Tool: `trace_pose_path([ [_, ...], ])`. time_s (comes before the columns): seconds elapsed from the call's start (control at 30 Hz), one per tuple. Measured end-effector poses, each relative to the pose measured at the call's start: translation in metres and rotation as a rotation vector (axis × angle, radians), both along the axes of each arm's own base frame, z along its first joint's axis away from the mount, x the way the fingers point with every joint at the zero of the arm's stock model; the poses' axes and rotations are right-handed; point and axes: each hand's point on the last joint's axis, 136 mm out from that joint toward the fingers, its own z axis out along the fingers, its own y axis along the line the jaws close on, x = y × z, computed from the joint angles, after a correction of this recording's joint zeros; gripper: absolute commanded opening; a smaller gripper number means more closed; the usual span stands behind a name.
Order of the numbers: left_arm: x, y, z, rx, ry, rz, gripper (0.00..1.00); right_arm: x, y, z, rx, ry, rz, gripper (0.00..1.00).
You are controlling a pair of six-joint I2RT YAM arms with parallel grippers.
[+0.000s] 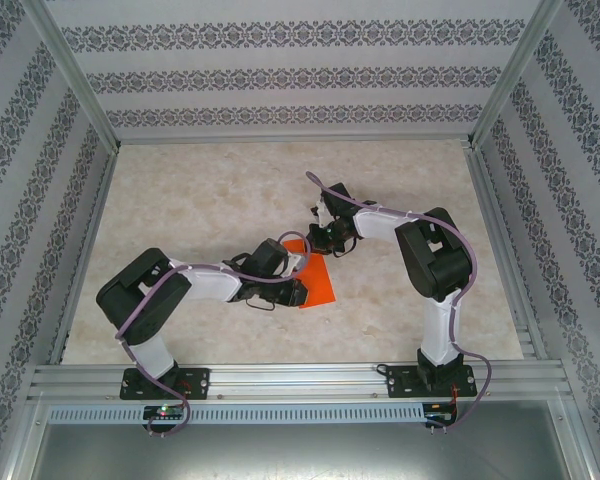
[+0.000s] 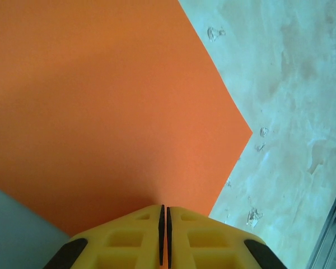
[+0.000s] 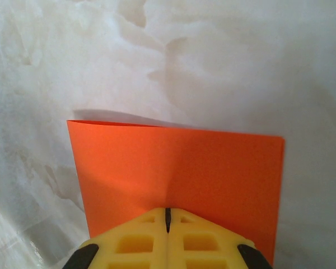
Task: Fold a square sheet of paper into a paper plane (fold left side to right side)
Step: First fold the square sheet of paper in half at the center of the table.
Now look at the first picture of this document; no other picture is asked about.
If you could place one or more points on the orange paper sheet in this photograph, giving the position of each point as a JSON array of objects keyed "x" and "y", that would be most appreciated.
[{"x": 320, "y": 285}]

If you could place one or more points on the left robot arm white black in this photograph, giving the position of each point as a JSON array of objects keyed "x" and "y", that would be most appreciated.
[{"x": 210, "y": 285}]

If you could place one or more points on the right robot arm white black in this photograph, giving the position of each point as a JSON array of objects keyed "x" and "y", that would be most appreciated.
[{"x": 380, "y": 227}]

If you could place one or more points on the grey metal panel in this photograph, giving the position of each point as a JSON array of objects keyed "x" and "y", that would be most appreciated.
[{"x": 300, "y": 455}]

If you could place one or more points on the wide aluminium base rail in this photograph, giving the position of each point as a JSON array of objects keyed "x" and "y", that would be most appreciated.
[{"x": 300, "y": 382}]

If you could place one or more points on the aluminium back rail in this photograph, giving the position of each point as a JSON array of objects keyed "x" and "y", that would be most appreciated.
[{"x": 290, "y": 138}]

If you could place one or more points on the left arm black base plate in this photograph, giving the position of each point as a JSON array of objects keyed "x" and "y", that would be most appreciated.
[{"x": 200, "y": 382}]

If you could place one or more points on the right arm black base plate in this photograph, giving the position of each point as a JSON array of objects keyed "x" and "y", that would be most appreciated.
[{"x": 397, "y": 382}]

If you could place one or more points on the aluminium side rail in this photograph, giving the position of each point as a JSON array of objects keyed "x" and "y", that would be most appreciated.
[
  {"x": 490, "y": 200},
  {"x": 98, "y": 205}
]

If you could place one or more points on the aluminium frame post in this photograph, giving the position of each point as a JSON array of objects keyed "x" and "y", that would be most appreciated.
[
  {"x": 510, "y": 75},
  {"x": 75, "y": 75}
]

